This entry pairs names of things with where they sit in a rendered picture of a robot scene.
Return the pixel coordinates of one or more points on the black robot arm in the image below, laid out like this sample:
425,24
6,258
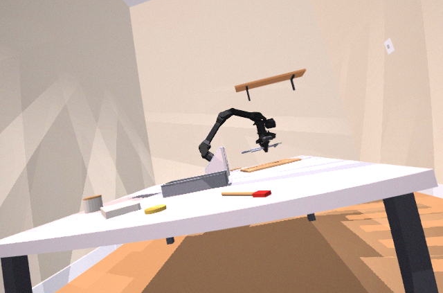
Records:
223,116

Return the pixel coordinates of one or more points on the red-tipped pastry brush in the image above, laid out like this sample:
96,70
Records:
260,193

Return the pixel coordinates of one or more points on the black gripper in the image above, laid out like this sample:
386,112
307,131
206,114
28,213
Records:
264,140

